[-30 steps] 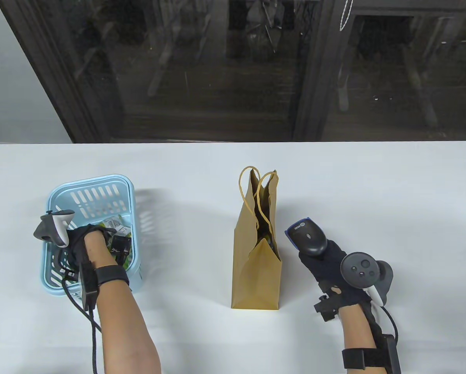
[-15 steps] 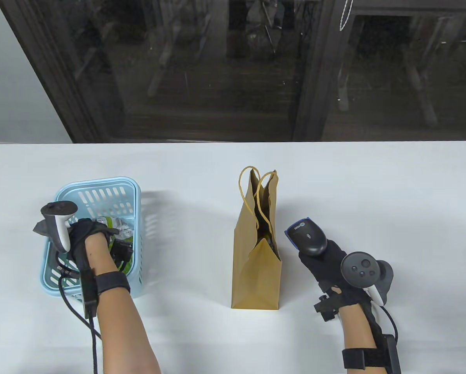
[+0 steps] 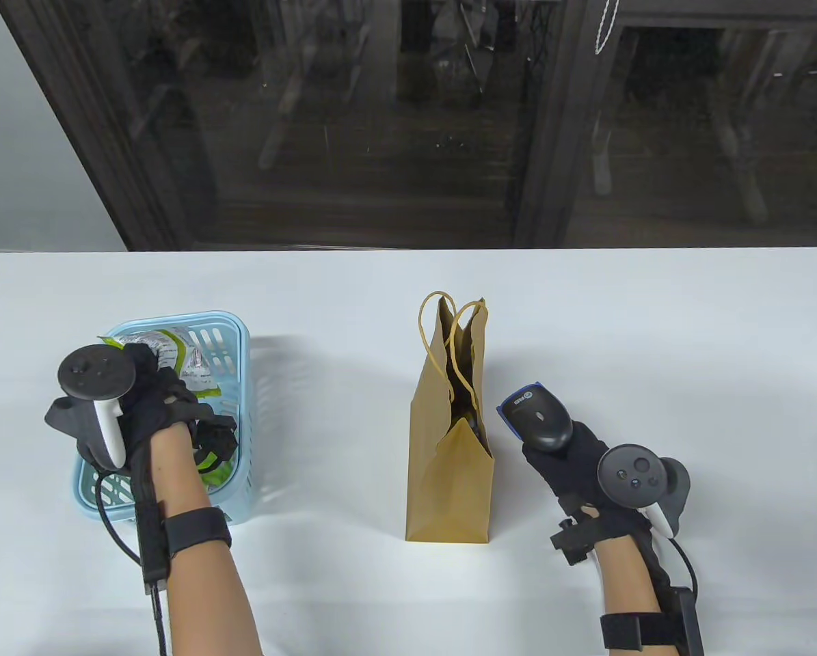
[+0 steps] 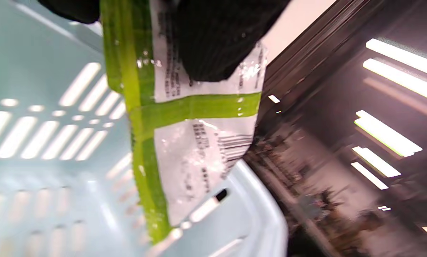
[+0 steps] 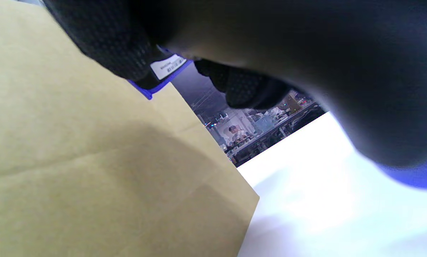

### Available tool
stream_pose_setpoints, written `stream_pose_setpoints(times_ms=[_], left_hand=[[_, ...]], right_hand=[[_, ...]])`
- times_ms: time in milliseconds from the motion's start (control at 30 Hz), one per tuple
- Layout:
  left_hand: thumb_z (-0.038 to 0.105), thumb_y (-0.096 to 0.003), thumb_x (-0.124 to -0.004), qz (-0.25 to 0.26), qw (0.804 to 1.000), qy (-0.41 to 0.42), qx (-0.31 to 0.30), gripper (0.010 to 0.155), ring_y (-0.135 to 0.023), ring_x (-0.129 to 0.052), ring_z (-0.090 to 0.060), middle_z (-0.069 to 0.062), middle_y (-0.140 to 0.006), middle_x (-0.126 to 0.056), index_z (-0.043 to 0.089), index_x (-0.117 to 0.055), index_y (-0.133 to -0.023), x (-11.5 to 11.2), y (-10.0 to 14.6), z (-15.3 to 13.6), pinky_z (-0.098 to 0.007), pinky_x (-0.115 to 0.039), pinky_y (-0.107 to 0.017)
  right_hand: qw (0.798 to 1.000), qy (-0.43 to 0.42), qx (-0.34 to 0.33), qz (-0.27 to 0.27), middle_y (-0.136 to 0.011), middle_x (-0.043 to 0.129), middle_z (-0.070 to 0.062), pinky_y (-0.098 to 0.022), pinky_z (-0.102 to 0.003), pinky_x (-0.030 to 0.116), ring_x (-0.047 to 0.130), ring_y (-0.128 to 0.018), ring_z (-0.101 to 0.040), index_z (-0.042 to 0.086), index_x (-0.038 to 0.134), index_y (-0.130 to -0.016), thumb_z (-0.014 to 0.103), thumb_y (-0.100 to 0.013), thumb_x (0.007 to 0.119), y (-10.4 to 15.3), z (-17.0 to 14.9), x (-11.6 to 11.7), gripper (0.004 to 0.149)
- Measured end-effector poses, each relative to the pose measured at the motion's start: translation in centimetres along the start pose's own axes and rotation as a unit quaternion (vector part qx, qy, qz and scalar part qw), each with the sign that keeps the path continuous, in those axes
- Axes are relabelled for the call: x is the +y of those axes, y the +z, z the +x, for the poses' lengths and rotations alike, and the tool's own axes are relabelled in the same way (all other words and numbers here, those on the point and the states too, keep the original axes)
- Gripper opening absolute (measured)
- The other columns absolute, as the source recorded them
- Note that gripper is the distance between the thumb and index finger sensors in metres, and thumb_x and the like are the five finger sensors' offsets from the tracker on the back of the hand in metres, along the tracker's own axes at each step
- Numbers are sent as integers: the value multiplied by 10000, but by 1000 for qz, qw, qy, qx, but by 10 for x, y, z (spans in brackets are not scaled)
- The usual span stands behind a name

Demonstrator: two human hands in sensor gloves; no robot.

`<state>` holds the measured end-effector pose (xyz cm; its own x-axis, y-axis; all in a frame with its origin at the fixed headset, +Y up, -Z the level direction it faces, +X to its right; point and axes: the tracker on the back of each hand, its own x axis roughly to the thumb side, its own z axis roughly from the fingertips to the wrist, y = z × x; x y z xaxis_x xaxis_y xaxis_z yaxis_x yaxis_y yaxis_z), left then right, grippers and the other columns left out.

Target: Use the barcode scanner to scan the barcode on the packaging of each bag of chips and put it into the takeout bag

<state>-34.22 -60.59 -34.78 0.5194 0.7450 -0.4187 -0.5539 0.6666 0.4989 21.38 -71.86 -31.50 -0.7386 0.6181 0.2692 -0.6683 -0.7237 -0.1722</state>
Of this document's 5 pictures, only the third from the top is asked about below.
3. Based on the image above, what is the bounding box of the person's left hand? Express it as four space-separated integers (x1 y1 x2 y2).
116 344 238 474

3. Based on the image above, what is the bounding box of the person's right hand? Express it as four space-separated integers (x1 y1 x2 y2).
521 420 655 568

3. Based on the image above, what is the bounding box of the green chips bag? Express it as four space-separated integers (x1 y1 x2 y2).
99 327 223 398
200 448 237 487

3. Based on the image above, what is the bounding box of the grey blue barcode scanner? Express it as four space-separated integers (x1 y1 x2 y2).
496 381 575 453

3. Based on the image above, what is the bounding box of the brown paper bag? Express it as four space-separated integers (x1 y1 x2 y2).
405 292 496 545

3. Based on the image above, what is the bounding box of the person's left forearm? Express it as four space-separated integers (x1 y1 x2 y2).
150 420 265 656

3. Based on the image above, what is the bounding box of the person's right forearm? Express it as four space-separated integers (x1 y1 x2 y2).
596 536 675 656

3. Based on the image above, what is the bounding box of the black white right hand controller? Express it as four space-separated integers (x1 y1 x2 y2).
598 444 691 541

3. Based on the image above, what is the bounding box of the black white hand controller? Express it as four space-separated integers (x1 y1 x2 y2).
44 346 137 474
598 444 691 541

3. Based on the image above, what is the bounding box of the black white left hand controller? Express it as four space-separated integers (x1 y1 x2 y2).
44 346 137 474

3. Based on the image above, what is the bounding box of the light blue plastic basket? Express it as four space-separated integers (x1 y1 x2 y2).
73 311 252 525

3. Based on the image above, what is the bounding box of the black left wrist strap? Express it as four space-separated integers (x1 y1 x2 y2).
161 507 233 556

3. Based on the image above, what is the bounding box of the black wrist strap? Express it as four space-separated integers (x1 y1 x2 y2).
161 507 233 556
600 614 682 650

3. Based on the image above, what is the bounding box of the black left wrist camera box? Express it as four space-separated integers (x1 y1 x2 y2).
132 471 171 597

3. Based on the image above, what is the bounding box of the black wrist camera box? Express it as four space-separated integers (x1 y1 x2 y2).
132 471 171 597
668 588 704 656

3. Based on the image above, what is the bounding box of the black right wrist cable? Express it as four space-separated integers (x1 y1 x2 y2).
668 536 699 595

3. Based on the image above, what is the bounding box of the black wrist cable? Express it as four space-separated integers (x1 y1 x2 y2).
668 536 699 595
94 470 171 656

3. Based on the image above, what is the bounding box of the black right wrist strap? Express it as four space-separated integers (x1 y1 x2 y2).
600 614 682 650

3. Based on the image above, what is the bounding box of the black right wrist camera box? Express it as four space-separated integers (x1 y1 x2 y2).
668 588 704 656

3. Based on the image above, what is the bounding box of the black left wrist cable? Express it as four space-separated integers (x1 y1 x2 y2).
94 470 171 656

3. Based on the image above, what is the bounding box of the window frame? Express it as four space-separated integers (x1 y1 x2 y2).
0 0 817 250

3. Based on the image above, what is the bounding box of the white blind cord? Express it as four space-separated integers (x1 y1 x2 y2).
594 0 619 54

